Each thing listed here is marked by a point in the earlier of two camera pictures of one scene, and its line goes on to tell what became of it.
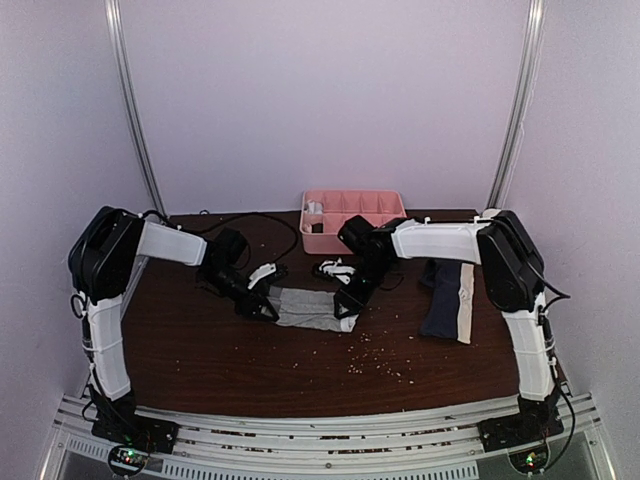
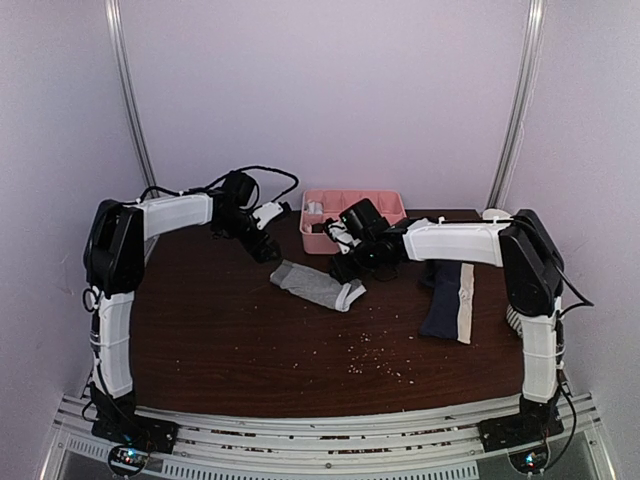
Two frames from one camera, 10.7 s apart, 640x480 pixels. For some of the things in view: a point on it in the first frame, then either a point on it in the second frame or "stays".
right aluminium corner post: x=512 y=135 stays
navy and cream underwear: x=447 y=311 stays
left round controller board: x=126 y=459 stays
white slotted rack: x=445 y=447 stays
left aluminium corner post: x=122 y=63 stays
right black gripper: x=354 y=299 -> x=344 y=272
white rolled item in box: x=315 y=207 stays
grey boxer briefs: x=308 y=308 -> x=316 y=285
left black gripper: x=260 y=290 -> x=262 y=255
